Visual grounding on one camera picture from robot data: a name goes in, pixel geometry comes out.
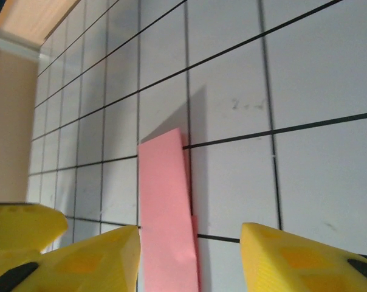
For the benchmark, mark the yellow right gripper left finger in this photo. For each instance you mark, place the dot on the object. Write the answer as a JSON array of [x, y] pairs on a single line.
[[89, 261]]

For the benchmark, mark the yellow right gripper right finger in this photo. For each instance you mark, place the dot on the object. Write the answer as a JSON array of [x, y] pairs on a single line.
[[293, 261]]

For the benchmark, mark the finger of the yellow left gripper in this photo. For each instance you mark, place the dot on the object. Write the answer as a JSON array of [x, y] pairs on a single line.
[[19, 228]]

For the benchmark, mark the pink paper sheet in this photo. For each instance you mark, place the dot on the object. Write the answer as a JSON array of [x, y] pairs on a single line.
[[165, 197]]

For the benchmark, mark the aluminium corner post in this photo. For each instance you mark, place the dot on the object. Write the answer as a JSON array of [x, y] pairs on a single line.
[[13, 44]]

